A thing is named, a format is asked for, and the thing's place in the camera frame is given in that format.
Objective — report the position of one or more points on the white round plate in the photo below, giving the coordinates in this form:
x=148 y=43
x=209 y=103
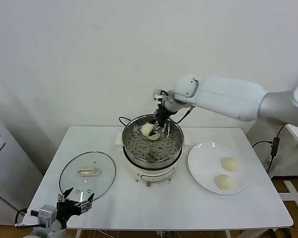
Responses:
x=206 y=168

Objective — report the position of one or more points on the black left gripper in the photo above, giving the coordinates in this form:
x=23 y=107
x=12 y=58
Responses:
x=65 y=209

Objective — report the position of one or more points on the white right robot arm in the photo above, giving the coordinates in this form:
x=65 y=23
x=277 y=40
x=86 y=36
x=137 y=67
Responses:
x=226 y=96

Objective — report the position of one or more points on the grey usb hub adapter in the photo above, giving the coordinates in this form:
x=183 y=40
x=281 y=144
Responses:
x=275 y=146

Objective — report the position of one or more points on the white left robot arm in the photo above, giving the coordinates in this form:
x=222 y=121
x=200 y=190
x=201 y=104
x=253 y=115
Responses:
x=49 y=229

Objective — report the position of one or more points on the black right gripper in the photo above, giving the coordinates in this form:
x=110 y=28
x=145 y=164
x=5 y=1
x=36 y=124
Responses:
x=162 y=116

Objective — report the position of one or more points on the white table leg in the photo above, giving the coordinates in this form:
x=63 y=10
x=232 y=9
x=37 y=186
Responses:
x=228 y=234
x=78 y=234

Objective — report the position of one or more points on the white cabinet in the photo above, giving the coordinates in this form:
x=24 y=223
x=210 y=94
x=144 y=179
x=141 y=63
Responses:
x=5 y=161

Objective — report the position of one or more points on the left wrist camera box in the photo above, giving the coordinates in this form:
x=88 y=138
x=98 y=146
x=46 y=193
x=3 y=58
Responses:
x=46 y=214

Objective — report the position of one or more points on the stainless steel steamer basket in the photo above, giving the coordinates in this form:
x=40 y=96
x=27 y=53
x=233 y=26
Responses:
x=151 y=148

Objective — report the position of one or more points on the cream electric cooker base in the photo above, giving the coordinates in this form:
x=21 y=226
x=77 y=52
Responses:
x=151 y=173

